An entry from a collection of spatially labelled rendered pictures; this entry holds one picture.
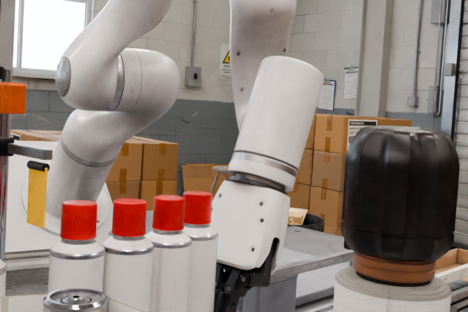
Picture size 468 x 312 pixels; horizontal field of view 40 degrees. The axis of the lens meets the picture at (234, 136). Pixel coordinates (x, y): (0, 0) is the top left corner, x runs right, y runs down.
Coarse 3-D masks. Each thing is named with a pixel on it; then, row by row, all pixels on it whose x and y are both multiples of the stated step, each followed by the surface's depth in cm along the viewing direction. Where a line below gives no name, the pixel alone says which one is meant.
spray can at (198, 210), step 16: (192, 192) 72; (208, 192) 72; (192, 208) 70; (208, 208) 71; (192, 224) 70; (208, 224) 71; (192, 240) 69; (208, 240) 70; (192, 256) 70; (208, 256) 70; (192, 272) 70; (208, 272) 70; (192, 288) 70; (208, 288) 71; (192, 304) 70; (208, 304) 71
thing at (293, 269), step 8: (328, 256) 98; (336, 256) 98; (344, 256) 100; (352, 256) 102; (288, 264) 91; (296, 264) 92; (304, 264) 92; (312, 264) 94; (320, 264) 95; (328, 264) 97; (336, 264) 99; (280, 272) 88; (288, 272) 90; (296, 272) 91; (272, 280) 87
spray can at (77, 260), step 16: (64, 208) 59; (80, 208) 59; (96, 208) 60; (64, 224) 59; (80, 224) 59; (96, 224) 61; (64, 240) 60; (80, 240) 59; (96, 240) 62; (64, 256) 58; (80, 256) 58; (96, 256) 59; (64, 272) 58; (80, 272) 59; (96, 272) 60; (48, 288) 60; (96, 288) 60
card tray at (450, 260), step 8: (456, 248) 154; (448, 256) 151; (456, 256) 154; (464, 256) 153; (440, 264) 148; (448, 264) 151; (456, 264) 153; (464, 264) 153; (440, 272) 144; (464, 280) 138
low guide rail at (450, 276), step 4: (456, 268) 115; (460, 268) 115; (464, 268) 116; (444, 272) 111; (448, 272) 111; (452, 272) 112; (456, 272) 113; (460, 272) 115; (464, 272) 116; (436, 276) 108; (440, 276) 109; (444, 276) 110; (448, 276) 111; (452, 276) 112; (456, 276) 113; (460, 276) 115; (464, 276) 116; (444, 280) 110; (448, 280) 111; (452, 280) 112; (456, 280) 114
